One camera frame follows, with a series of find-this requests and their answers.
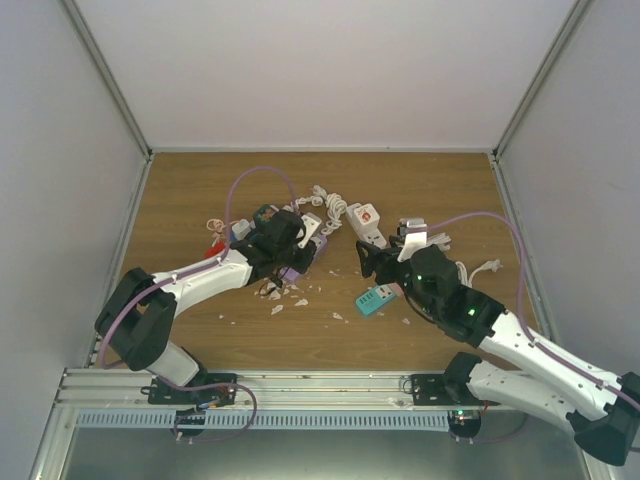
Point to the white multicolour power strip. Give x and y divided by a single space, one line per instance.
240 219

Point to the grey slotted cable duct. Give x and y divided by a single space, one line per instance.
267 420

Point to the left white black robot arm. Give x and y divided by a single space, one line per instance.
137 319

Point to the white cube socket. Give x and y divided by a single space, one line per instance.
365 216

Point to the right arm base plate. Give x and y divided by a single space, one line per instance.
464 412

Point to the black charger plug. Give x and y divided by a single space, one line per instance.
272 287

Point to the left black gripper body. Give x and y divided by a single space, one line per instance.
300 265

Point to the teal power strip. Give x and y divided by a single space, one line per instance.
374 299

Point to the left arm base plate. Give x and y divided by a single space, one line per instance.
193 403

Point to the white grey power strip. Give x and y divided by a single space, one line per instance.
373 236

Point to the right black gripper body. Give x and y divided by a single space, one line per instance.
386 276

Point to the white charger plug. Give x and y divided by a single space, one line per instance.
240 228

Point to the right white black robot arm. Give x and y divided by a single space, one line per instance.
598 407

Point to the pink cube socket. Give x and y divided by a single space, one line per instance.
396 289

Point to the red cube socket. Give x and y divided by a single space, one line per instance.
215 250

